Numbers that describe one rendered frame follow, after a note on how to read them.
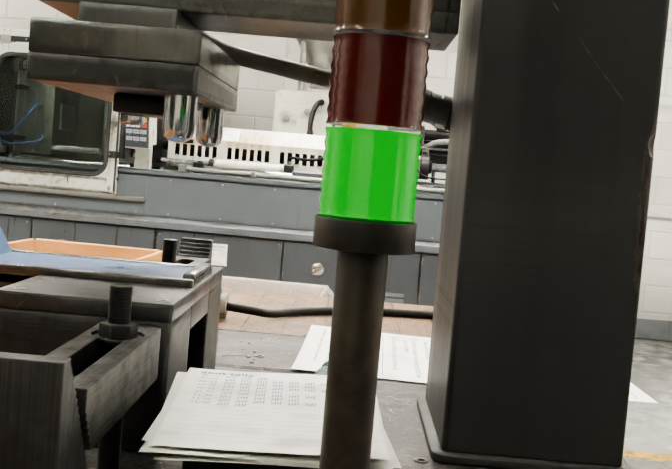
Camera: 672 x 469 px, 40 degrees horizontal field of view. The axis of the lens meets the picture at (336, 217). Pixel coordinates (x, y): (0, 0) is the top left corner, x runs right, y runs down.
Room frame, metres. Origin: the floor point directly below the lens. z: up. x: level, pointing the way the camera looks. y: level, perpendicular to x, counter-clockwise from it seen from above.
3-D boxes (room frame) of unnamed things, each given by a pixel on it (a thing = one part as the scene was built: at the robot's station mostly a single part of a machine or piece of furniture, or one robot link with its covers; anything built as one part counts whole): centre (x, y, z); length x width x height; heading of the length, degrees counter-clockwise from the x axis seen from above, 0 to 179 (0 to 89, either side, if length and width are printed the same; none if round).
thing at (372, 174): (0.36, -0.01, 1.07); 0.04 x 0.04 x 0.03
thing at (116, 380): (0.44, 0.11, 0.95); 0.15 x 0.03 x 0.10; 179
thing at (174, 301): (0.62, 0.13, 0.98); 0.20 x 0.10 x 0.01; 179
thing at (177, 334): (0.62, 0.13, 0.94); 0.20 x 0.10 x 0.07; 179
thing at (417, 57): (0.36, -0.01, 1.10); 0.04 x 0.04 x 0.03
